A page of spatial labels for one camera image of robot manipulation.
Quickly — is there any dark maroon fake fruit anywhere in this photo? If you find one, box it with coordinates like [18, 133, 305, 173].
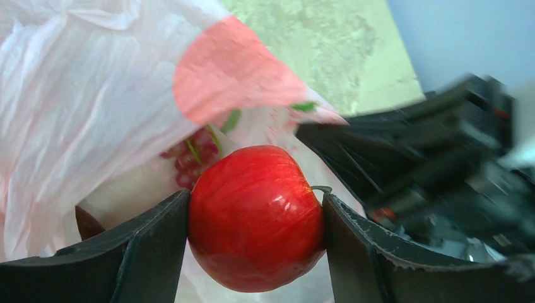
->
[75, 206, 105, 241]

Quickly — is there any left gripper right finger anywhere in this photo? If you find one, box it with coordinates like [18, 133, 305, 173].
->
[322, 193, 534, 303]

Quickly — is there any red fake grape bunch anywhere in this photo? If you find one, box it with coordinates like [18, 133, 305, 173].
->
[160, 126, 222, 190]

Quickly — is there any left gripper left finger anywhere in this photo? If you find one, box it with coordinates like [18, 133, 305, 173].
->
[1, 191, 190, 303]

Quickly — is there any shiny red fake apple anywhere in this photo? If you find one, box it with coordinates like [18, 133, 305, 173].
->
[188, 145, 325, 293]

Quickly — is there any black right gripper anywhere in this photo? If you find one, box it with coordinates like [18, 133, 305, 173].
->
[296, 75, 534, 256]

